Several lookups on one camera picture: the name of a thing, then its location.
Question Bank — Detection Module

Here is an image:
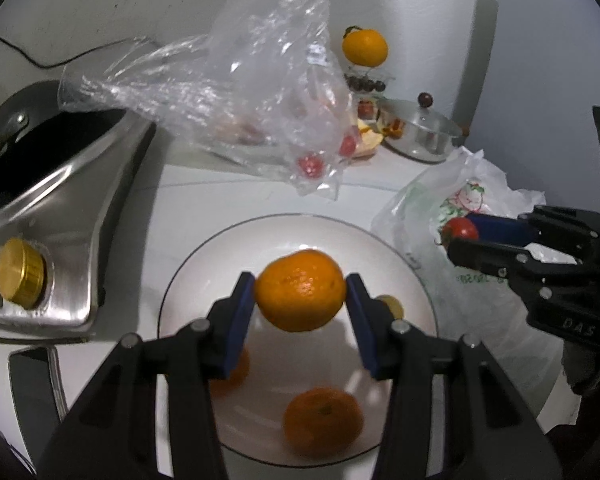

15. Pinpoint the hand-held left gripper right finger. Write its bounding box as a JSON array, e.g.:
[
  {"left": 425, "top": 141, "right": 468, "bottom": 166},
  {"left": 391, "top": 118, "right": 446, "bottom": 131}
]
[{"left": 345, "top": 273, "right": 563, "bottom": 480}]

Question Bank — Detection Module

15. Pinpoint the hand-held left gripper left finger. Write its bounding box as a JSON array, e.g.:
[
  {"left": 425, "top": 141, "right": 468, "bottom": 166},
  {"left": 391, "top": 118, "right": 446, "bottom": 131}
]
[{"left": 35, "top": 272, "right": 256, "bottom": 480}]

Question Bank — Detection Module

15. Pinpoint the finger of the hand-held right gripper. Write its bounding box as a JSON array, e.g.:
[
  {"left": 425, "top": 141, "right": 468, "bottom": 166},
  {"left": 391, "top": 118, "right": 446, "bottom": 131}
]
[
  {"left": 446, "top": 237, "right": 600, "bottom": 291},
  {"left": 467, "top": 205, "right": 600, "bottom": 261}
]

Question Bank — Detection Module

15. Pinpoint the small yellow fruit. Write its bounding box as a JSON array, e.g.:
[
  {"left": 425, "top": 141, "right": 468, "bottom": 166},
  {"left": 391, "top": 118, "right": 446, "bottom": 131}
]
[{"left": 377, "top": 295, "right": 405, "bottom": 320}]

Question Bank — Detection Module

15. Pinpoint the mandarin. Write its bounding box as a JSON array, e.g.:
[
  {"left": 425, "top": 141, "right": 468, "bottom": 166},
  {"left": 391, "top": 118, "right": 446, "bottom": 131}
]
[
  {"left": 283, "top": 386, "right": 365, "bottom": 459},
  {"left": 210, "top": 345, "right": 251, "bottom": 396},
  {"left": 255, "top": 250, "right": 348, "bottom": 333}
]

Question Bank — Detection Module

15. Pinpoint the green printed plastic bag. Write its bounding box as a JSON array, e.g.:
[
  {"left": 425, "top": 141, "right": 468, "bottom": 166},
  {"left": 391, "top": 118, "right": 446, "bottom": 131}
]
[{"left": 370, "top": 149, "right": 578, "bottom": 401}]

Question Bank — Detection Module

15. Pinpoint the white plate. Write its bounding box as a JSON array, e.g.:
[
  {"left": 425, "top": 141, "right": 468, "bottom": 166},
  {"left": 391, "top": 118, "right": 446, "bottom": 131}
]
[{"left": 157, "top": 214, "right": 438, "bottom": 466}]

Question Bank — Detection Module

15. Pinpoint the steel pot lid with knob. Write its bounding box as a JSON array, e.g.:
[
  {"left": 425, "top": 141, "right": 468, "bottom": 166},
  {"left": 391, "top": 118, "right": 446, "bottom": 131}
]
[{"left": 377, "top": 91, "right": 463, "bottom": 133}]

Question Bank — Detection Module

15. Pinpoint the grey refrigerator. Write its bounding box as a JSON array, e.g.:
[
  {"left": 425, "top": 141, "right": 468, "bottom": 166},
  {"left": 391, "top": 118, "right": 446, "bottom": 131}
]
[{"left": 460, "top": 0, "right": 600, "bottom": 196}]

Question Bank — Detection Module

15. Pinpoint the clear box of dark fruit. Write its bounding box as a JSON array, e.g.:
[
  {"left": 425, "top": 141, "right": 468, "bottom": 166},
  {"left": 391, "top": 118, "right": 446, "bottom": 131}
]
[{"left": 344, "top": 65, "right": 396, "bottom": 95}]

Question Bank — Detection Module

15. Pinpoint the steel induction cooker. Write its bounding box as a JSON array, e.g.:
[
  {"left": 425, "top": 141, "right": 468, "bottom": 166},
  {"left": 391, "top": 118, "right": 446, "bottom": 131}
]
[{"left": 0, "top": 80, "right": 158, "bottom": 346}]

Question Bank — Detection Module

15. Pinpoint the large orange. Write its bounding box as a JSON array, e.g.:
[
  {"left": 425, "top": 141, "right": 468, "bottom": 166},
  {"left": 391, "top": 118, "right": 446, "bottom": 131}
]
[{"left": 342, "top": 25, "right": 389, "bottom": 67}]

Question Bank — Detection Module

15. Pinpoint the clear plastic bag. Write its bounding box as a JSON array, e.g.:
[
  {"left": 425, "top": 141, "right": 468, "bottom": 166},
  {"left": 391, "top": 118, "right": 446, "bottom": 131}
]
[{"left": 57, "top": 0, "right": 356, "bottom": 201}]

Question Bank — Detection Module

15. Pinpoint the steel pot with wooden handle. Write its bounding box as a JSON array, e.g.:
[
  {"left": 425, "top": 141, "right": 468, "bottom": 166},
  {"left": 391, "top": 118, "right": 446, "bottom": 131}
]
[{"left": 377, "top": 105, "right": 471, "bottom": 163}]

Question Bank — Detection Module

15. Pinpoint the black wok with wooden handle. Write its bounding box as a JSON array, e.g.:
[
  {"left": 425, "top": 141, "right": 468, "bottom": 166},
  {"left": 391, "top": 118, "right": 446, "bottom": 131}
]
[{"left": 0, "top": 81, "right": 68, "bottom": 161}]

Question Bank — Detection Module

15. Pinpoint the black cooker cable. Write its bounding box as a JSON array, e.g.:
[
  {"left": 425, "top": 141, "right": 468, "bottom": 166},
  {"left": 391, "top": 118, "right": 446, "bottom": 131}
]
[{"left": 0, "top": 32, "right": 151, "bottom": 68}]

